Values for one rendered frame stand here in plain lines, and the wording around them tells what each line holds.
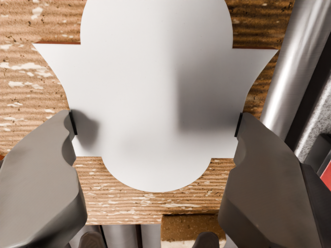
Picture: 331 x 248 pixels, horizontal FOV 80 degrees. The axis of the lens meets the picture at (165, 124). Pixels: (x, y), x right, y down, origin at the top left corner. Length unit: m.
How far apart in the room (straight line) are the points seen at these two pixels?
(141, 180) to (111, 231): 0.13
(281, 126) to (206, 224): 0.11
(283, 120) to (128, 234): 0.22
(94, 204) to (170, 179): 0.08
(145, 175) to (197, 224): 0.08
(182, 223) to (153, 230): 0.07
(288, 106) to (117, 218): 0.18
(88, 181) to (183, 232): 0.10
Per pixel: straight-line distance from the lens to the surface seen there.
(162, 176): 0.16
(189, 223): 0.21
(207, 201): 0.20
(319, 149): 0.22
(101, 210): 0.22
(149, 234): 0.28
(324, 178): 0.24
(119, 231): 0.28
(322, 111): 0.20
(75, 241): 0.31
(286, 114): 0.18
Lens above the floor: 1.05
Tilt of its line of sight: 57 degrees down
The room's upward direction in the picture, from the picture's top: 178 degrees clockwise
